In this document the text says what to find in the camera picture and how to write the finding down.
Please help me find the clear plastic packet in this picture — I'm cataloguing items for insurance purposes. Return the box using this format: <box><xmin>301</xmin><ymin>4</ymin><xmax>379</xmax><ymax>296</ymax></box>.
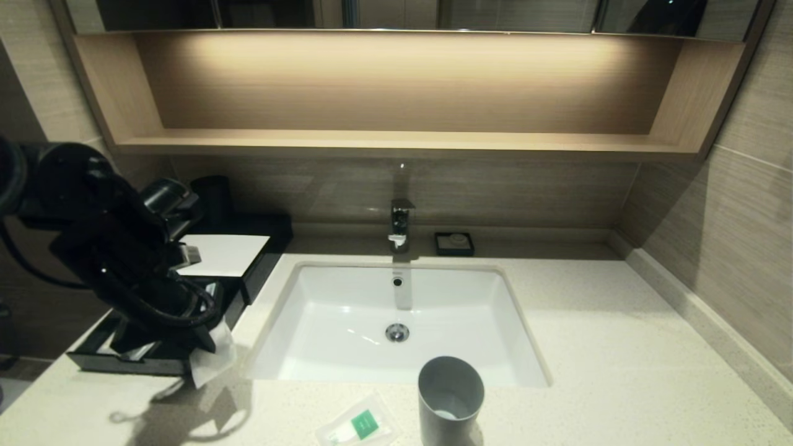
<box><xmin>188</xmin><ymin>319</ymin><xmax>239</xmax><ymax>390</ymax></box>

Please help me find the black amenity tray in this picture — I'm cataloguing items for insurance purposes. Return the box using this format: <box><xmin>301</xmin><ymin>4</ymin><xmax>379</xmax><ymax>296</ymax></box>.
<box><xmin>67</xmin><ymin>276</ymin><xmax>250</xmax><ymax>377</ymax></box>

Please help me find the small packet with green label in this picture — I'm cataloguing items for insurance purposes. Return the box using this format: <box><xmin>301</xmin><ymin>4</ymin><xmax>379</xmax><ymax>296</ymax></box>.
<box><xmin>316</xmin><ymin>396</ymin><xmax>397</xmax><ymax>446</ymax></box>

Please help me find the black box body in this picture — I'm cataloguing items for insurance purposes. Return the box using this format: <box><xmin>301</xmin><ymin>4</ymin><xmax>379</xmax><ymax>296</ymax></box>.
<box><xmin>180</xmin><ymin>214</ymin><xmax>295</xmax><ymax>305</ymax></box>

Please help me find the black cylindrical container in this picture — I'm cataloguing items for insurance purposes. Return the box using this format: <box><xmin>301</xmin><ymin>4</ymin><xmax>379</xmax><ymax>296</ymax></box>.
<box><xmin>190</xmin><ymin>175</ymin><xmax>235</xmax><ymax>227</ymax></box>

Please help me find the white ceramic sink basin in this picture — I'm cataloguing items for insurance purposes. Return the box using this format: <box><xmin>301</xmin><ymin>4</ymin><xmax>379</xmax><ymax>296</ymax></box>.
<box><xmin>245</xmin><ymin>261</ymin><xmax>552</xmax><ymax>390</ymax></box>

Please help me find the chrome faucet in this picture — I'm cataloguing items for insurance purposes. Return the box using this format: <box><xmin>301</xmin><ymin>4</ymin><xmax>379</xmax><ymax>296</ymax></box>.
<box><xmin>388</xmin><ymin>198</ymin><xmax>417</xmax><ymax>253</ymax></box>

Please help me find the grey cup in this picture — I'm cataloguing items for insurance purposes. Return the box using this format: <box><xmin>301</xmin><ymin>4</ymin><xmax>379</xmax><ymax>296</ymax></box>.
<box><xmin>418</xmin><ymin>356</ymin><xmax>485</xmax><ymax>446</ymax></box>

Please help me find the black soap dish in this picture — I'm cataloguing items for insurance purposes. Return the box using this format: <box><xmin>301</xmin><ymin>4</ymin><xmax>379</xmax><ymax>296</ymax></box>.
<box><xmin>435</xmin><ymin>232</ymin><xmax>476</xmax><ymax>257</ymax></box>

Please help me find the mirror cabinet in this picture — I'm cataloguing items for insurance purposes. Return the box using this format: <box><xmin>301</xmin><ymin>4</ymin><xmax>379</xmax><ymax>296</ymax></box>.
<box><xmin>62</xmin><ymin>0</ymin><xmax>766</xmax><ymax>42</ymax></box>

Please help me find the stone backsplash ledge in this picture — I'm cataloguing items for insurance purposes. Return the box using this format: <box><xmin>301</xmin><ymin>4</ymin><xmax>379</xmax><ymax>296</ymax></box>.
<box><xmin>610</xmin><ymin>229</ymin><xmax>793</xmax><ymax>428</ymax></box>

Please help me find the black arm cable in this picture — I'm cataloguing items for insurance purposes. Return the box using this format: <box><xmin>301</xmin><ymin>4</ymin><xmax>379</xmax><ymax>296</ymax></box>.
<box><xmin>0</xmin><ymin>220</ymin><xmax>94</xmax><ymax>292</ymax></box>

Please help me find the wooden wall shelf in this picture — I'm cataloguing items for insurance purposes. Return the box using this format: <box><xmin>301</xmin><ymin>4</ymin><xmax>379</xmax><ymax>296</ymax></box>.
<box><xmin>53</xmin><ymin>30</ymin><xmax>775</xmax><ymax>163</ymax></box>

